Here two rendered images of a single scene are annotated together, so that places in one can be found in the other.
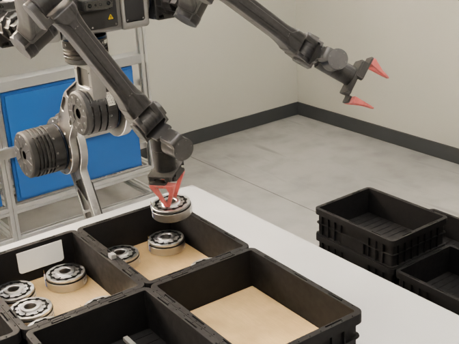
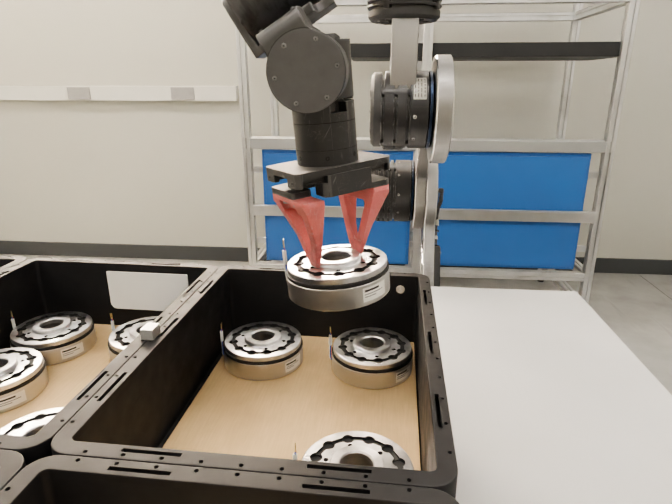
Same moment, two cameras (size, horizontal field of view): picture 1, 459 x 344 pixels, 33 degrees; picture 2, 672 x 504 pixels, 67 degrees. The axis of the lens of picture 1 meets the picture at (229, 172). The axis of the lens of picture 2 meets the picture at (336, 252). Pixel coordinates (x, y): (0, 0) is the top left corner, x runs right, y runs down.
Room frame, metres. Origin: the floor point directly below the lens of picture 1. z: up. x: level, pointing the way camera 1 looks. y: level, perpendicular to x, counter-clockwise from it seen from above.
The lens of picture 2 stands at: (1.48, -0.16, 1.18)
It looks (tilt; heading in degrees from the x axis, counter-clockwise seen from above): 18 degrees down; 41
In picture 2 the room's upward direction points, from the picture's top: straight up
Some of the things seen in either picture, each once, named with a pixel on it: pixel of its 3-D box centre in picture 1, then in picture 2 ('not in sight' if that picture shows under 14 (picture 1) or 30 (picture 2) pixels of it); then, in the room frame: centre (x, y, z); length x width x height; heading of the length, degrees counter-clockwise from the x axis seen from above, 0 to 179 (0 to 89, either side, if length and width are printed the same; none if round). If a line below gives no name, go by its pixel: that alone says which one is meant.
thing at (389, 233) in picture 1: (378, 265); not in sight; (2.61, -0.55, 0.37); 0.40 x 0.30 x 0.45; 35
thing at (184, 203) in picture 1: (171, 203); (336, 262); (1.84, 0.16, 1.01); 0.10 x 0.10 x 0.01
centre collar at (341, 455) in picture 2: not in sight; (356, 465); (1.76, 0.07, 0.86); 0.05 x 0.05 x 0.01
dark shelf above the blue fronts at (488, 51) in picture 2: not in sight; (476, 52); (3.88, 1.03, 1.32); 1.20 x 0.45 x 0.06; 126
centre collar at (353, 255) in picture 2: (170, 201); (336, 258); (1.84, 0.16, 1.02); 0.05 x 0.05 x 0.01
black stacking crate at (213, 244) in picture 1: (162, 258); (297, 385); (1.81, 0.19, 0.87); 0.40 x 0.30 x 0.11; 34
